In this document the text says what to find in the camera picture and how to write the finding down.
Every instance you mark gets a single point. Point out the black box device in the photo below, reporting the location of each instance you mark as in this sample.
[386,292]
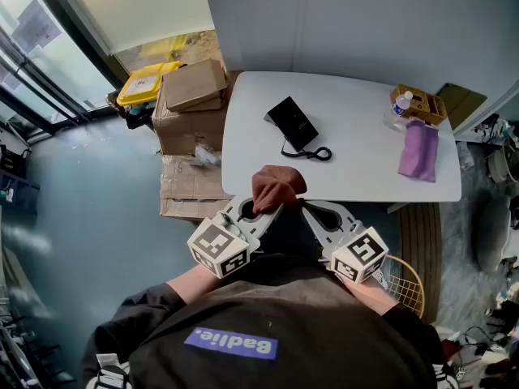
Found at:
[292,123]

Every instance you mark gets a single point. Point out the yellow lidded bin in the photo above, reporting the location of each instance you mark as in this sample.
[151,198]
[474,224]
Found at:
[142,84]

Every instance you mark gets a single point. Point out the olive flat board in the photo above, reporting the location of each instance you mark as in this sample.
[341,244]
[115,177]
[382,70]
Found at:
[462,103]

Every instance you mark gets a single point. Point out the person's black shirt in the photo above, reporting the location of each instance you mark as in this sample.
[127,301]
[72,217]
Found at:
[284,318]

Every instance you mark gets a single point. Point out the paper notice on window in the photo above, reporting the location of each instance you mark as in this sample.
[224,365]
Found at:
[36,26]

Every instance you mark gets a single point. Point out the taped flat cardboard box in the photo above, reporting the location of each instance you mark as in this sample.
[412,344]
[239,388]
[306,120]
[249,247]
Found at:
[190,189]

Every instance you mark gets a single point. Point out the clear plastic water bottle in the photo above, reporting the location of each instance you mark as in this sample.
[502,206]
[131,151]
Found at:
[399,108]

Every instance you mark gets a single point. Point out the crumpled clear plastic wrap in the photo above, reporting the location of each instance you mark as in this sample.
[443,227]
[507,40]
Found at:
[207,154]

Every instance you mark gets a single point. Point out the brown wooden slat bench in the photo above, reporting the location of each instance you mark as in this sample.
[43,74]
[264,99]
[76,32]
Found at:
[421,249]

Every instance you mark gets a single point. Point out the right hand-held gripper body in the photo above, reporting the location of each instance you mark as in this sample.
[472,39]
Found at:
[359,257]

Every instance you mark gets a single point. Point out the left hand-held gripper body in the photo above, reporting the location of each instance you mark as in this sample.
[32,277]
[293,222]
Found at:
[219,247]

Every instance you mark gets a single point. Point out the large cardboard box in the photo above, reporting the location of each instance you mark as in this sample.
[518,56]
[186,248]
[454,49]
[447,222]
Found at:
[182,130]

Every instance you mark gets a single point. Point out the dark blue storage bin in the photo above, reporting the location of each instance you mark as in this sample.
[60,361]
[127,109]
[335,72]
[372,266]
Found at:
[18,193]

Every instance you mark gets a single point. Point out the wicker basket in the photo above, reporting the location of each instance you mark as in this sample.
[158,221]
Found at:
[425,103]

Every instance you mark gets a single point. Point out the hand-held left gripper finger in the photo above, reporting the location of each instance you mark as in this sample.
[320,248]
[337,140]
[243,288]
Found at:
[234,207]
[269,216]

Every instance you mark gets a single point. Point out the person's right forearm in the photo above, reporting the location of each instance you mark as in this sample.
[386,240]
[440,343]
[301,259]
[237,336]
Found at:
[371,296]

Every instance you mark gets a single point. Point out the brown cloth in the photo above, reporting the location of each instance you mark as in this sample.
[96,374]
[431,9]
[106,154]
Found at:
[275,186]

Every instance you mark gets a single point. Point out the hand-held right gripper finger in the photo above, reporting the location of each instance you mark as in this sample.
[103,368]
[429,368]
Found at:
[320,230]
[333,206]

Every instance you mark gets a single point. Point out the purple cloth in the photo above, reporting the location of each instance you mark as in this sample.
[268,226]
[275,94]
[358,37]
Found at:
[419,152]

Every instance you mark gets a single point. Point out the person's left forearm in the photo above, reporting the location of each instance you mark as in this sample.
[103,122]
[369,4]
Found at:
[194,284]

